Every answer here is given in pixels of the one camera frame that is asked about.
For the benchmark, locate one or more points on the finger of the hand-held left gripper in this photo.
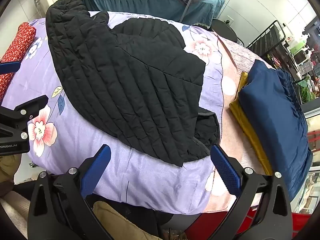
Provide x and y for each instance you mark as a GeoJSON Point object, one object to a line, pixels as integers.
{"type": "Point", "coordinates": [27, 107]}
{"type": "Point", "coordinates": [10, 67]}

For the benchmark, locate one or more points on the black quilted jacket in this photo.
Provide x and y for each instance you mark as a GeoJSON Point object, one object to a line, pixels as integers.
{"type": "Point", "coordinates": [125, 80]}

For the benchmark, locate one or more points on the person's khaki clothing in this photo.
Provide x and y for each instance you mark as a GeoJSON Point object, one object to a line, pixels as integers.
{"type": "Point", "coordinates": [117, 225]}

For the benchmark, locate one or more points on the cluttered display shelf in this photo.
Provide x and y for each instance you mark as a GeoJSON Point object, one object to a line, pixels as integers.
{"type": "Point", "coordinates": [302, 52]}

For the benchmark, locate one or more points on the beige textured cloth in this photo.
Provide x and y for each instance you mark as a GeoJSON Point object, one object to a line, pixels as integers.
{"type": "Point", "coordinates": [15, 210]}

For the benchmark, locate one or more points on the purple floral bedsheet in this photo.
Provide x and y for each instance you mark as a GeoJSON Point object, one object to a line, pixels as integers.
{"type": "Point", "coordinates": [137, 180]}

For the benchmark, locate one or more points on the yellow folded cloth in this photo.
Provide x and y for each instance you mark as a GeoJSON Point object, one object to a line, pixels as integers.
{"type": "Point", "coordinates": [246, 127]}

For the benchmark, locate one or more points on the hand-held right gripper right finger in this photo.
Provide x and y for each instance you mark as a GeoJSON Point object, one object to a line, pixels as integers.
{"type": "Point", "coordinates": [226, 172]}

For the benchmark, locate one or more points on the glass display counter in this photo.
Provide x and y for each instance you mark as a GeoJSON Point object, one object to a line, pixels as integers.
{"type": "Point", "coordinates": [312, 185]}

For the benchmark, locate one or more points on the black metal rack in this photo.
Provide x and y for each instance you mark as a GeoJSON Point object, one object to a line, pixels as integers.
{"type": "Point", "coordinates": [265, 42]}

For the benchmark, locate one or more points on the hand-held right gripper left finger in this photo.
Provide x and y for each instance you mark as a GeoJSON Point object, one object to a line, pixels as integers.
{"type": "Point", "coordinates": [96, 171]}

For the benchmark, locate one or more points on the red patterned cloth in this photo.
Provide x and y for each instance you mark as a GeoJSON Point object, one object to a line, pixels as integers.
{"type": "Point", "coordinates": [17, 45]}

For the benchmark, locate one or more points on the teal covered bed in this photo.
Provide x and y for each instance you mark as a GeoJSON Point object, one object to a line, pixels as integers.
{"type": "Point", "coordinates": [140, 7]}

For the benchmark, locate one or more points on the green plant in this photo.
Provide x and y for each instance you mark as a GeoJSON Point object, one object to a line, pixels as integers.
{"type": "Point", "coordinates": [307, 90]}

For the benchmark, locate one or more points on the red crate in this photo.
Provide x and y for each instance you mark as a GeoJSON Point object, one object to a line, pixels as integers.
{"type": "Point", "coordinates": [300, 222]}

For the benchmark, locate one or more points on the black round stool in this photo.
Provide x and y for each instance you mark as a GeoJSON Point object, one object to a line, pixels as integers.
{"type": "Point", "coordinates": [222, 28]}

